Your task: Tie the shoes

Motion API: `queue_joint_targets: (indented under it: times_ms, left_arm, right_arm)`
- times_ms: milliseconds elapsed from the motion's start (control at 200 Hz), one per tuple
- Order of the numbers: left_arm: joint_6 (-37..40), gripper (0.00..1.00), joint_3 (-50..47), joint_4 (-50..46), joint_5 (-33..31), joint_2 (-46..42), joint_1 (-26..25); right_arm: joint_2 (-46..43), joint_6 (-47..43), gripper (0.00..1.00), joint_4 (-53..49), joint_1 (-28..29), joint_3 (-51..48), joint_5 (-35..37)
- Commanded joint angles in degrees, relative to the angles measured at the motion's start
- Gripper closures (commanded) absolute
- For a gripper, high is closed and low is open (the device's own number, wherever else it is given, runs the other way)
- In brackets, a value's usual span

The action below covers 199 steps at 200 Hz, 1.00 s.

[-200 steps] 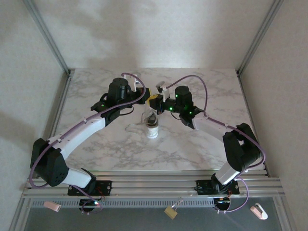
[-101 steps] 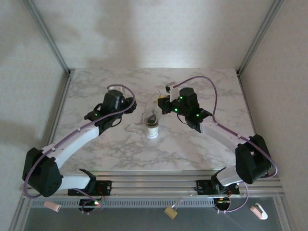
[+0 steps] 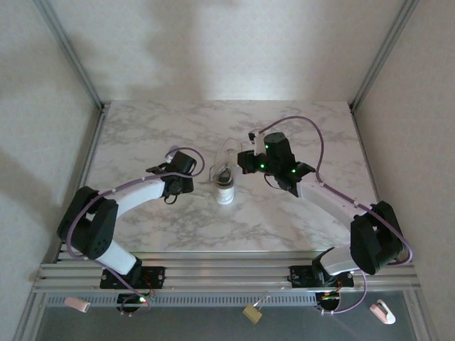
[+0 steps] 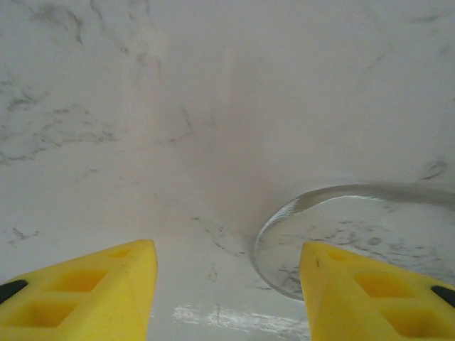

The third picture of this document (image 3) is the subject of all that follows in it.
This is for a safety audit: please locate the aluminium table side rail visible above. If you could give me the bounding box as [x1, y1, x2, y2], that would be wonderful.
[56, 102, 110, 264]
[350, 104, 400, 262]

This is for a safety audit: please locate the grey slotted cable duct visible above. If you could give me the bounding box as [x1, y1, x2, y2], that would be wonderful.
[44, 293, 318, 308]

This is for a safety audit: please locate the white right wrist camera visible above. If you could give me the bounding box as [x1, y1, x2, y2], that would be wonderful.
[246, 128, 267, 156]

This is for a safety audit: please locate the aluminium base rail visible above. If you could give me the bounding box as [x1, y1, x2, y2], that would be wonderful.
[31, 250, 423, 294]

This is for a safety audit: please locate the pink and white clip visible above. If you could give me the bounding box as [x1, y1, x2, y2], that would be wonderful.
[368, 299, 397, 325]

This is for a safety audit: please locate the brass padlock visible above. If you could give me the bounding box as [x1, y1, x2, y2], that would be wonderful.
[242, 291, 273, 325]

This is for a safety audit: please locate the aluminium frame leg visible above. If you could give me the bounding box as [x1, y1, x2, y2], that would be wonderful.
[405, 291, 440, 341]
[12, 293, 47, 341]

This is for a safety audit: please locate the black controller board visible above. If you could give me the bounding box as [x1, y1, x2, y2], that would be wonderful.
[315, 291, 342, 315]
[116, 293, 153, 316]

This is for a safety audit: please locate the white sneaker shoe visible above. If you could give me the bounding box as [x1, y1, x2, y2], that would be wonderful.
[212, 161, 237, 206]

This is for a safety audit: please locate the aluminium frame post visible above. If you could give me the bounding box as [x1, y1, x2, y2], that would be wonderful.
[349, 0, 421, 112]
[33, 0, 109, 112]

